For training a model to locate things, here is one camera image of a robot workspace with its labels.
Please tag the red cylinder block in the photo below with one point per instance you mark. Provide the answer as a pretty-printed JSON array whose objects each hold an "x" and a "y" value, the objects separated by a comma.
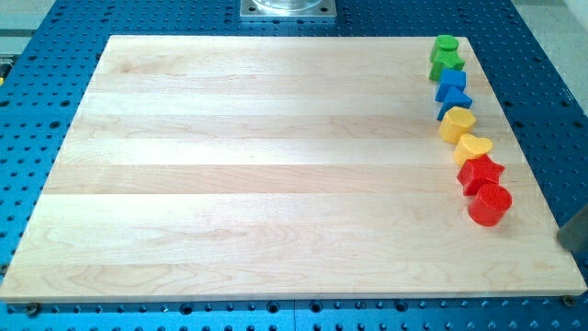
[{"x": 490, "y": 204}]

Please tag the light wooden board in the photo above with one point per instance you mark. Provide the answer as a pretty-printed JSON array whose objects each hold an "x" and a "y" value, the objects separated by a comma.
[{"x": 239, "y": 168}]

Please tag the yellow hexagon block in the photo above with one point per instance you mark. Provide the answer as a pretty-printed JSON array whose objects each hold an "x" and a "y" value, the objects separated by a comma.
[{"x": 456, "y": 122}]

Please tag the blue triangle block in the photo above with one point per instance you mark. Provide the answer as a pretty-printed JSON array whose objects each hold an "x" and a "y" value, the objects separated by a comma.
[{"x": 453, "y": 98}]

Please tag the yellow heart block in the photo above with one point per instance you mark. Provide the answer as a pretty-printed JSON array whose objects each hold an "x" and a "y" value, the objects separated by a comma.
[{"x": 469, "y": 147}]

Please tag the green star block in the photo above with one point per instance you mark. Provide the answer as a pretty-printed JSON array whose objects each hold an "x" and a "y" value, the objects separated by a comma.
[{"x": 445, "y": 60}]

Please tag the blue cube block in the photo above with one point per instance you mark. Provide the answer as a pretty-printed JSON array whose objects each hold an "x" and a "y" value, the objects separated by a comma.
[{"x": 450, "y": 78}]

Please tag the red star block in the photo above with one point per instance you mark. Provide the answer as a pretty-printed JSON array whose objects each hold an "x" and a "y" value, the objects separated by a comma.
[{"x": 477, "y": 172}]

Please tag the green cylinder block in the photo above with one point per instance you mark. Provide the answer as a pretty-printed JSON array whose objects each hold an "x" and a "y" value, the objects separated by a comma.
[{"x": 443, "y": 43}]

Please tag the grey pusher rod tip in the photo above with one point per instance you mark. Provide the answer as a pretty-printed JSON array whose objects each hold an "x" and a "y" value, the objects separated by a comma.
[{"x": 573, "y": 234}]

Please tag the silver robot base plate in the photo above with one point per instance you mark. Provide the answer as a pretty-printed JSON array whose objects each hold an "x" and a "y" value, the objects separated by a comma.
[{"x": 288, "y": 8}]

